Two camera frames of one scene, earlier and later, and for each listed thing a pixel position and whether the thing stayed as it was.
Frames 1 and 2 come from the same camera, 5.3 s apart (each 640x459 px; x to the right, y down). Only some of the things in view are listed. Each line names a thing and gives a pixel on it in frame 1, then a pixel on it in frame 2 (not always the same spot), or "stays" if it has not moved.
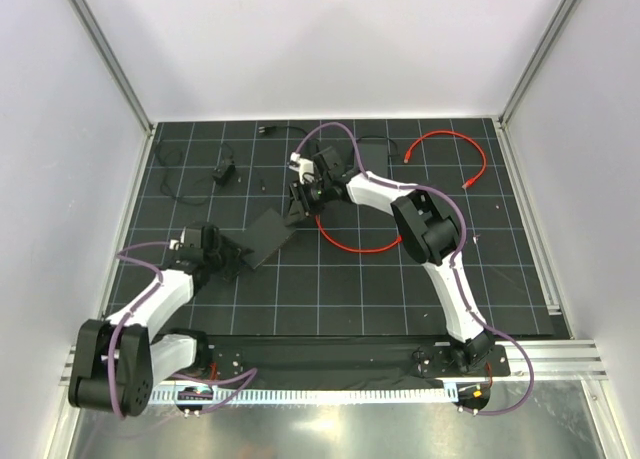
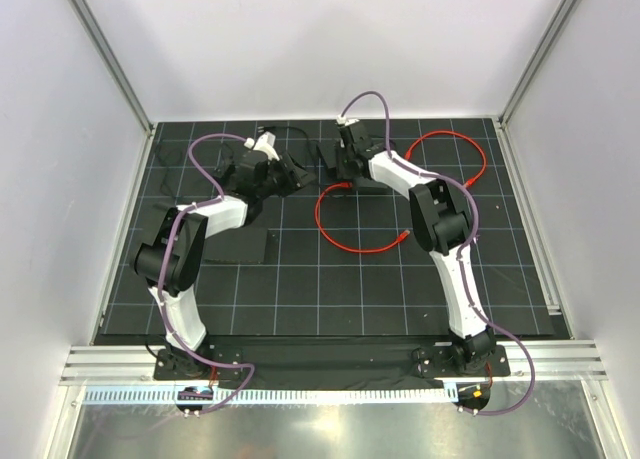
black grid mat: x=344 y=268 stays
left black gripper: x=232 y=251 → x=294 y=178
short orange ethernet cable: x=477 y=176 stays
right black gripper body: x=313 y=195 → x=344 y=167
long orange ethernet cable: x=385 y=245 stays
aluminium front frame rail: x=552 y=360 stays
